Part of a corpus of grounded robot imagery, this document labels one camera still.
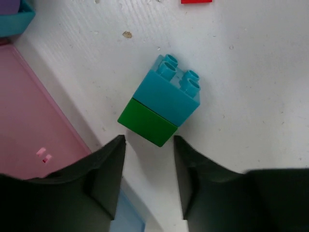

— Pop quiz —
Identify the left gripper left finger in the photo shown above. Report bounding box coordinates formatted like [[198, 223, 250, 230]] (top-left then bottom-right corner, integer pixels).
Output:
[[0, 135, 126, 232]]

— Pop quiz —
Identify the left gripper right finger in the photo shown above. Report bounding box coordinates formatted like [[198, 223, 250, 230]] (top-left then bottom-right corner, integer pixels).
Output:
[[173, 136, 309, 232]]

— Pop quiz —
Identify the green teal lego pair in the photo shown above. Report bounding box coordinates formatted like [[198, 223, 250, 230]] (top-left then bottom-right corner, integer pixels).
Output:
[[118, 54, 201, 147]]

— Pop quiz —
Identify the teal green lego stack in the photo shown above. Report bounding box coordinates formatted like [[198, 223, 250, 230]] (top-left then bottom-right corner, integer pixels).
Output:
[[0, 0, 36, 38]]

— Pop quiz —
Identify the left light blue bin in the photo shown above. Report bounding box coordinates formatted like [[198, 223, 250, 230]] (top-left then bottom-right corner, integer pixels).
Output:
[[110, 189, 145, 232]]

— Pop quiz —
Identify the large pink bin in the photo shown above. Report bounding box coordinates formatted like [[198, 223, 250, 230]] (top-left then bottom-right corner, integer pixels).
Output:
[[0, 44, 91, 179]]

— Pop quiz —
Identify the small red lego stud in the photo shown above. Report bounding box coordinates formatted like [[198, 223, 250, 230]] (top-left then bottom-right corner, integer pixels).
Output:
[[181, 0, 212, 4]]

